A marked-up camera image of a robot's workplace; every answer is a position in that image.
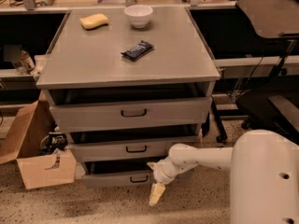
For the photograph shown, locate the brown plastic bottle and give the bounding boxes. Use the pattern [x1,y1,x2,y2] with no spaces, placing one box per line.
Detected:
[21,49,36,72]

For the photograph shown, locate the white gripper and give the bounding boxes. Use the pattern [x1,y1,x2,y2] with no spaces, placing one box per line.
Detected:
[147,157,187,206]

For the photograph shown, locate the open cardboard box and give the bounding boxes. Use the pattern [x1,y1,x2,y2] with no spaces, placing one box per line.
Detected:
[0,93,76,189]

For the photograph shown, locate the yellow sponge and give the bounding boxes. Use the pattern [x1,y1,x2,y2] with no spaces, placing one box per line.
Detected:
[79,13,109,30]

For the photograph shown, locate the black device in box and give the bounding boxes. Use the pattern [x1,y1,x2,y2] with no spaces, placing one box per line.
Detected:
[40,133,68,155]

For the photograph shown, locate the white bowl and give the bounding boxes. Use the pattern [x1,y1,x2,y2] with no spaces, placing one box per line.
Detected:
[124,5,153,28]

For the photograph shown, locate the black office chair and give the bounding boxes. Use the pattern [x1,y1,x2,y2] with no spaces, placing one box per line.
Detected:
[211,0,299,147]

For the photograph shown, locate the grey bottom drawer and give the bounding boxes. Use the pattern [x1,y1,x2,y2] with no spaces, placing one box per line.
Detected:
[82,158,154,188]

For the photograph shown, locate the grey top drawer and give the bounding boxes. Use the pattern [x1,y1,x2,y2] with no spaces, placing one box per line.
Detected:
[50,83,211,133]

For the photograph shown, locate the grey drawer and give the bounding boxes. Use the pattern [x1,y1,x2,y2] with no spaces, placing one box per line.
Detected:
[71,124,198,162]
[50,83,211,133]
[82,158,154,188]

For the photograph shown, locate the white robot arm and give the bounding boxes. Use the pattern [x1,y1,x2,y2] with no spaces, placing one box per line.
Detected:
[149,130,299,224]

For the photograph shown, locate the grey middle drawer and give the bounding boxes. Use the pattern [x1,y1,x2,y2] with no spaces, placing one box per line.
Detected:
[71,124,198,162]

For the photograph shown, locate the dark blue snack packet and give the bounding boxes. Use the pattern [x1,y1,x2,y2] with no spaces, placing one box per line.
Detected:
[121,40,154,62]

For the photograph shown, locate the grey drawer cabinet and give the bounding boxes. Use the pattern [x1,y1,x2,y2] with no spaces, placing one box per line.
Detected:
[36,5,221,134]

